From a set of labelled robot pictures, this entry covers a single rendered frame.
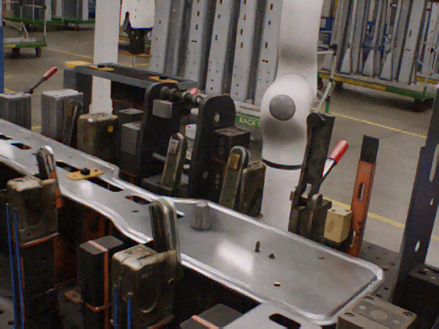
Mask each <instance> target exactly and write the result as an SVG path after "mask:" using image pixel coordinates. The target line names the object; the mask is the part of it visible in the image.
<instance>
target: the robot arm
mask: <svg viewBox="0 0 439 329"><path fill-rule="evenodd" d="M322 4H323V0H283V2H282V12H281V23H280V31H279V60H278V71H277V75H276V78H275V80H274V83H272V84H271V85H270V86H269V87H268V89H267V90H266V91H265V93H264V96H263V99H262V103H261V107H260V109H261V129H262V133H263V151H262V158H261V161H262V162H263V163H265V164H266V166H267V168H266V176H265V183H264V190H263V203H262V210H261V213H260V214H262V215H263V218H261V219H259V220H260V221H263V222H266V223H268V224H271V225H272V226H276V227H278V228H281V229H283V230H286V231H288V221H289V216H290V209H291V203H292V202H291V201H290V200H289V197H290V192H291V189H292V188H293V187H294V186H297V185H298V181H299V174H300V170H301V166H302V163H303V156H304V152H305V148H306V144H307V115H308V114H309V112H310V110H311V109H312V107H313V106H314V101H315V98H316V94H317V42H318V31H319V26H320V22H321V8H322ZM120 26H121V27H123V29H122V31H124V32H125V33H127V35H128V36H129V39H130V43H129V53H132V54H139V51H140V53H141V54H144V53H145V39H146V38H147V34H148V33H149V32H150V31H152V30H153V26H154V0H122V13H121V23H120ZM141 30H142V31H141ZM134 31H135V33H134Z"/></svg>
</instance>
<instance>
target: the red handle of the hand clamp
mask: <svg viewBox="0 0 439 329"><path fill-rule="evenodd" d="M348 147H349V145H348V144H347V142H346V141H344V140H340V141H339V142H338V143H337V146H336V147H335V149H334V150H333V151H332V152H331V153H330V155H329V156H328V158H327V161H326V162H325V169H324V172H323V176H322V180H321V185H322V183H323V182H324V180H325V179H326V177H327V176H328V174H329V173H330V171H331V170H332V169H333V168H334V166H336V165H337V164H338V163H339V161H340V158H341V157H342V156H343V154H344V153H345V152H346V150H347V149H348ZM310 189H311V185H309V186H308V187H307V188H306V189H305V191H304V192H303V193H301V195H300V197H301V199H302V201H304V202H307V203H308V199H309V196H310Z"/></svg>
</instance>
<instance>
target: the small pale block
mask: <svg viewBox="0 0 439 329"><path fill-rule="evenodd" d="M352 215H353V211H352V210H350V209H347V208H341V207H338V206H335V207H334V208H332V209H330V210H328V215H327V219H326V220H325V230H324V235H323V239H322V240H323V241H324V242H325V246H327V247H330V248H335V249H336V250H338V251H343V245H344V243H345V242H347V240H348V233H349V229H350V220H351V217H352Z"/></svg>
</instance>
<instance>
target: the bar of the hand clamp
mask: <svg viewBox="0 0 439 329"><path fill-rule="evenodd" d="M334 120H335V116H334V115H331V114H325V113H322V112H313V113H312V114H308V115H307V127H308V128H309V129H310V130H309V134H308V137H307V144H306V148H305V152H304V156H303V163H302V166H301V170H300V174H299V181H298V185H297V189H296V195H295V200H294V203H293V204H294V205H300V204H303V201H302V199H301V197H300V195H301V193H303V192H304V191H305V189H306V187H307V184H310V185H311V189H310V196H309V199H308V203H307V209H308V210H311V208H310V206H311V201H312V198H313V196H314V195H315V194H316V193H319V190H320V187H321V180H322V176H323V172H324V169H325V162H326V158H327V155H328V148H329V145H330V141H331V138H332V128H333V124H334Z"/></svg>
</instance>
